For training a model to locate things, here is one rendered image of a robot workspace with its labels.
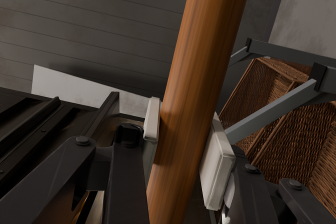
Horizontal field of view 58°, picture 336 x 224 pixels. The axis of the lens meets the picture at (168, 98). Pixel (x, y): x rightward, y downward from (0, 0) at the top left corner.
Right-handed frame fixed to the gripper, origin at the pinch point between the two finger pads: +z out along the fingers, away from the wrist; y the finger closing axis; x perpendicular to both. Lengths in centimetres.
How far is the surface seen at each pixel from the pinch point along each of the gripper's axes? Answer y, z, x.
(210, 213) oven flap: 24, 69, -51
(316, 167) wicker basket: 60, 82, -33
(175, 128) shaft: -0.5, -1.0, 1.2
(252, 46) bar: 25, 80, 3
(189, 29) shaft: -1.0, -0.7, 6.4
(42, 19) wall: -148, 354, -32
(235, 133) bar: 13.5, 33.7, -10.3
